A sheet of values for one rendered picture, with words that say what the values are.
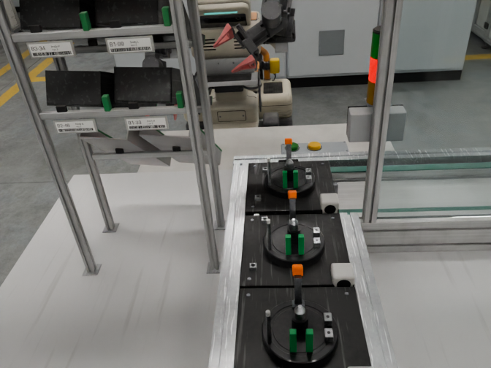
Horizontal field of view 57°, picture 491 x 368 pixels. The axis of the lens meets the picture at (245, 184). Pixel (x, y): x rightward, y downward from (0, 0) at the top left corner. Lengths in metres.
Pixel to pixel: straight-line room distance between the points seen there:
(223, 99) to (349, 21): 2.45
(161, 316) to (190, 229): 0.31
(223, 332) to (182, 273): 0.30
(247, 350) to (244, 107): 1.25
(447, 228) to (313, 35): 3.19
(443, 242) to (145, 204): 0.86
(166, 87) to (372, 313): 0.62
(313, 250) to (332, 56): 3.40
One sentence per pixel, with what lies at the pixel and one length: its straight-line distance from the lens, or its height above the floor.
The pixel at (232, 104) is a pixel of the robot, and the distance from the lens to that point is 1.94.
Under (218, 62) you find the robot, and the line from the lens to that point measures 1.83.
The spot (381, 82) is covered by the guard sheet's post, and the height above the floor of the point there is 1.32.
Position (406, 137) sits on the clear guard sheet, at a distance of 1.05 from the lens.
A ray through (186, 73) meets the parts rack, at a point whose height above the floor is 1.38.
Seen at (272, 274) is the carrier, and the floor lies 0.97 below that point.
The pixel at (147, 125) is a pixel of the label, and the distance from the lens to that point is 0.95.
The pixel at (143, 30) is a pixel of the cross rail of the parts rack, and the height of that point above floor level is 1.47.
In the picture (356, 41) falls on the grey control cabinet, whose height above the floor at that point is 0.41.
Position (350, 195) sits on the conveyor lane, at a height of 0.92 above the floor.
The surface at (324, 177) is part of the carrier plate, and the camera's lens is 1.28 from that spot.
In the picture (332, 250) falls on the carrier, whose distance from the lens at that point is 1.05.
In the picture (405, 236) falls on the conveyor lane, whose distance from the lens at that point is 1.20.
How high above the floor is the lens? 1.68
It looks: 34 degrees down
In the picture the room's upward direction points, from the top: 5 degrees counter-clockwise
